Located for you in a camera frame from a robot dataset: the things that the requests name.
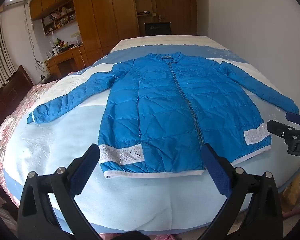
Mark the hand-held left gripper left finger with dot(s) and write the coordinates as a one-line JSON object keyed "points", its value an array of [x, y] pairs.
{"points": [[86, 170]]}

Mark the row of books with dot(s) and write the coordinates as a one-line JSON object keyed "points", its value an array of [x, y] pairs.
{"points": [[61, 17]]}

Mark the white bottle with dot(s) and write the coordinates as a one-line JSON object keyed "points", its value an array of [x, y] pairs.
{"points": [[55, 50]]}

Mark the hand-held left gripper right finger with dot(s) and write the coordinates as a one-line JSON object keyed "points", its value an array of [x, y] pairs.
{"points": [[215, 170]]}

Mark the bed with blue-white cover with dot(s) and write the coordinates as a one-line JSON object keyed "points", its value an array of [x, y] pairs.
{"points": [[65, 135]]}

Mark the striped window curtain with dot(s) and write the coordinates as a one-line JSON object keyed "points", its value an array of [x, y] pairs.
{"points": [[0, 50]]}

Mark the wooden desk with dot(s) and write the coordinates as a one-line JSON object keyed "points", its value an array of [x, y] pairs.
{"points": [[67, 60]]}

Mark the colourful toy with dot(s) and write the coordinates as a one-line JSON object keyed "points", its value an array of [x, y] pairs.
{"points": [[57, 40]]}

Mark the dark wooden headboard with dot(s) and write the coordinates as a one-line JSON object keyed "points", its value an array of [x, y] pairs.
{"points": [[7, 92]]}

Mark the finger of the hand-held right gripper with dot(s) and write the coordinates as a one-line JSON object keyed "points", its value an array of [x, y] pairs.
{"points": [[277, 127], [293, 117]]}

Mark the wooden wardrobe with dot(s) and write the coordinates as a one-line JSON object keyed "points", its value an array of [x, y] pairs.
{"points": [[102, 12]]}

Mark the pink floral quilt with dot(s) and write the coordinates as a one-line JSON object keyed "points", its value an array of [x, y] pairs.
{"points": [[12, 110]]}

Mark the blue padded jacket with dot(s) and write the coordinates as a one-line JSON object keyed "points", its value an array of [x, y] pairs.
{"points": [[165, 105]]}

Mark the wooden bookshelf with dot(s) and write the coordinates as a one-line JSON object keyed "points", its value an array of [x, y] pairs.
{"points": [[46, 27]]}

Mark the wooden door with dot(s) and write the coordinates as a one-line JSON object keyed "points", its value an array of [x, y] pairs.
{"points": [[180, 2]]}

